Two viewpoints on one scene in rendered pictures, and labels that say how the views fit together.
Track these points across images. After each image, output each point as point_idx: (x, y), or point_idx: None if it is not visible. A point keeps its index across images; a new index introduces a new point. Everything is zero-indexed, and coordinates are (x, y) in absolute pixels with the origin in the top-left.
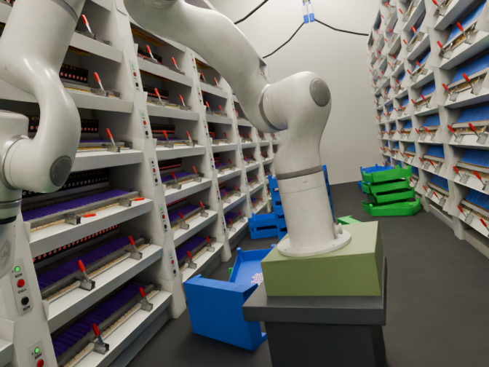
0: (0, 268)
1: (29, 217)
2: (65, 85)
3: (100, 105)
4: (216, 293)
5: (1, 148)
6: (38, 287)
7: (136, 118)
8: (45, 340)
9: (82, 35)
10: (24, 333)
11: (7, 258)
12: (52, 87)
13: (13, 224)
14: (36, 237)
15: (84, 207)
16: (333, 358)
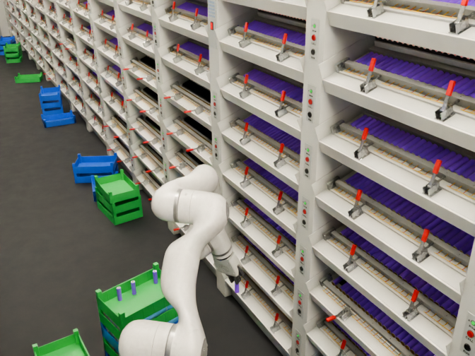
0: (223, 270)
1: (346, 287)
2: (400, 223)
3: (403, 263)
4: None
5: None
6: (307, 315)
7: (457, 316)
8: (302, 338)
9: (403, 186)
10: (296, 322)
11: (227, 270)
12: (189, 227)
13: (226, 262)
14: (317, 294)
15: (367, 321)
16: None
